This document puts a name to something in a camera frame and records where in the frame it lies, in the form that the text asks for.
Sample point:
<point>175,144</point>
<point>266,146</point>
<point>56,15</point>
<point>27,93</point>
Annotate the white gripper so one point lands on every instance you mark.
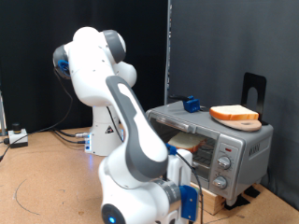
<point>180,171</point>

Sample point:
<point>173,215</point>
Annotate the white bread slice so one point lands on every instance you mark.
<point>233,112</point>
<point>187,141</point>

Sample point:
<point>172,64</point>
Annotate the metal spatula with blue grip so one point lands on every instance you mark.
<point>190,105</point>

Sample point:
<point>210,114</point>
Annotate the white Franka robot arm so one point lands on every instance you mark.
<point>130,140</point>

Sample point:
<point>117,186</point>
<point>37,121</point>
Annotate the silver oven knob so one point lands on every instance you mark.
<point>220,182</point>
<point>224,162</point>

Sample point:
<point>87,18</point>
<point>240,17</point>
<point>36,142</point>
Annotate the silver toaster oven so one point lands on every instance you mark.
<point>249,149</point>

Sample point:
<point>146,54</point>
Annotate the wooden slatted block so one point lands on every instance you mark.
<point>215,202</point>

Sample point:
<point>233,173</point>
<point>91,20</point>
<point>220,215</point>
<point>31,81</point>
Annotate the black foam pad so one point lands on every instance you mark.
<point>253,192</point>
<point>236,202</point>

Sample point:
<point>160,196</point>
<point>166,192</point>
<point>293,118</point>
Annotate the round wooden cutting board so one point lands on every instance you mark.
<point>246,126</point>

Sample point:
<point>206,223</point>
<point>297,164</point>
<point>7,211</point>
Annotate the black metal bookend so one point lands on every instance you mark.
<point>249,81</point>

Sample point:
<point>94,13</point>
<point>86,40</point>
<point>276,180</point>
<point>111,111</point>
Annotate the tall metal pole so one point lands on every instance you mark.
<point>168,46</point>

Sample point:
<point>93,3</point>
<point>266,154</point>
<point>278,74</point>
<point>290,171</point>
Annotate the grey curtain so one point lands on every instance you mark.
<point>218,46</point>

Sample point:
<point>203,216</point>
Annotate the white box with black button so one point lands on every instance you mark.
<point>18,138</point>

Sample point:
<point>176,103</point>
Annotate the black curtain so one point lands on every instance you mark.
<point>25,62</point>

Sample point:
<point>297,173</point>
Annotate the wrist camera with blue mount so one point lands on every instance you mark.
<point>189,202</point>

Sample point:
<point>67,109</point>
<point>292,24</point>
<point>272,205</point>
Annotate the short metal post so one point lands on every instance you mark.
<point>2,112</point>

